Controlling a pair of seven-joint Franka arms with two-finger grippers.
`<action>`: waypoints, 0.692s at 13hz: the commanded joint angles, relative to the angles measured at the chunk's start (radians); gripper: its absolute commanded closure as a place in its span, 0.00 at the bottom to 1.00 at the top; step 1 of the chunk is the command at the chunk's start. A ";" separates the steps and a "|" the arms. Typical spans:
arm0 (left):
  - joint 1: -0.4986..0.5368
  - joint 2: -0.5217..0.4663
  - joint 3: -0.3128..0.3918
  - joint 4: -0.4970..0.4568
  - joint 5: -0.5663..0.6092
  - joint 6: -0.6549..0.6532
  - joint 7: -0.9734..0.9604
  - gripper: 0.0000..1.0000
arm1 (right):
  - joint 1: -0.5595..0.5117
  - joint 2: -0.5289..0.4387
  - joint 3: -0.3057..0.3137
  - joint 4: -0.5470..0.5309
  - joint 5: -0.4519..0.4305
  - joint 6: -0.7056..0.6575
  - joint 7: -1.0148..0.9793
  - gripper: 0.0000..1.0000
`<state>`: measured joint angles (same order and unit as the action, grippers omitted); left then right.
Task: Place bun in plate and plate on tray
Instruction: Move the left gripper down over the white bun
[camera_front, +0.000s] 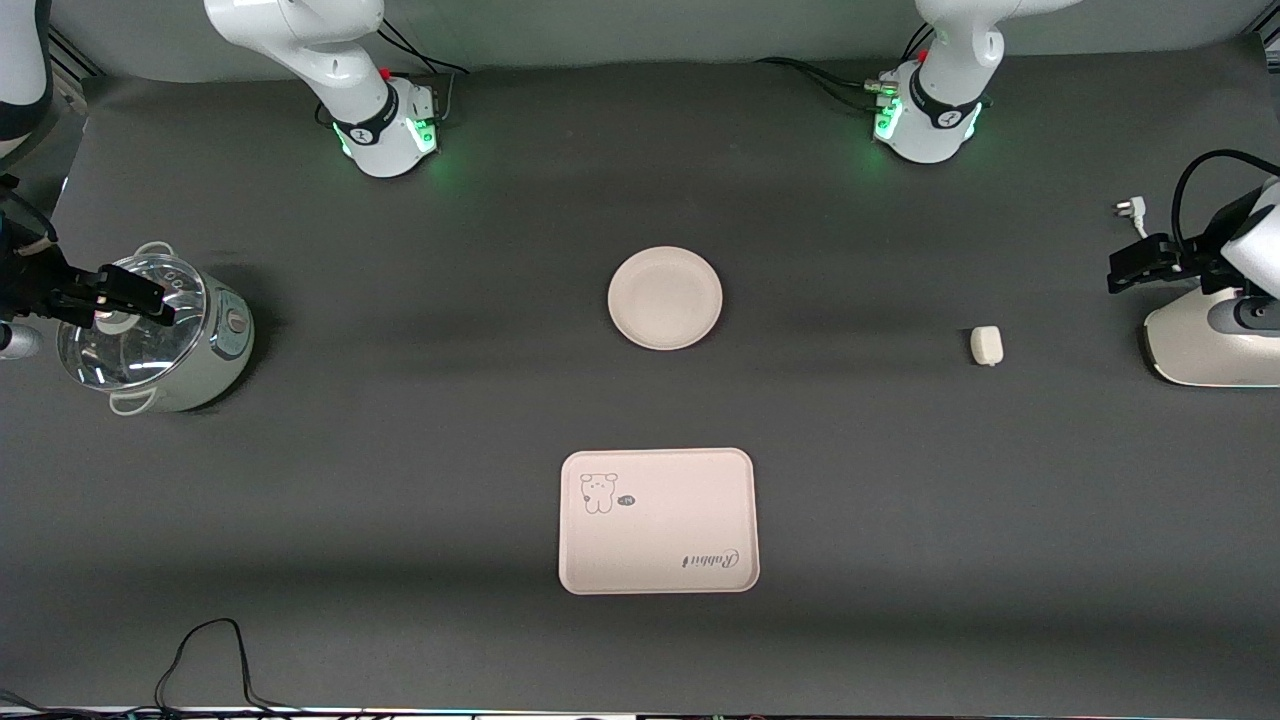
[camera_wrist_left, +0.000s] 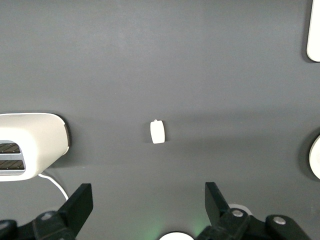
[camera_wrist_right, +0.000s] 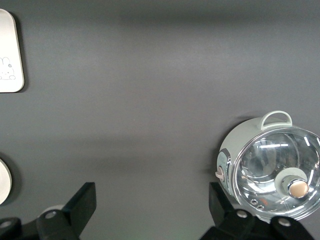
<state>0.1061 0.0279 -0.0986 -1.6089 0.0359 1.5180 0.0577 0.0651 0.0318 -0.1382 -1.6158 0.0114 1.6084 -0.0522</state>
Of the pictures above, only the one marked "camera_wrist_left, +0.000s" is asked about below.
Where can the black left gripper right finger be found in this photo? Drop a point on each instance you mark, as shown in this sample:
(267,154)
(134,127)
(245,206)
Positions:
(217,210)

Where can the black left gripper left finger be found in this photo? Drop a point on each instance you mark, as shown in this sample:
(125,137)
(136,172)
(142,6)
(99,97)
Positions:
(77,207)

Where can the white steamed bun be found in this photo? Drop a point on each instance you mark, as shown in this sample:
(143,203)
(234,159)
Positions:
(157,132)

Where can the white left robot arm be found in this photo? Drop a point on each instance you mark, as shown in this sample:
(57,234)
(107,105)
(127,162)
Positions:
(175,236)

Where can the round beige plate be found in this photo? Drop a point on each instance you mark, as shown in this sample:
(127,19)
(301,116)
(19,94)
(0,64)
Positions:
(316,157)

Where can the beige tray with rabbit print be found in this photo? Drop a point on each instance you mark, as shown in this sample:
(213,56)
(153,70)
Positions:
(315,30)

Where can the white two-slot toaster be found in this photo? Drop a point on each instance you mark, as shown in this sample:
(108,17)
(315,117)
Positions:
(42,140)

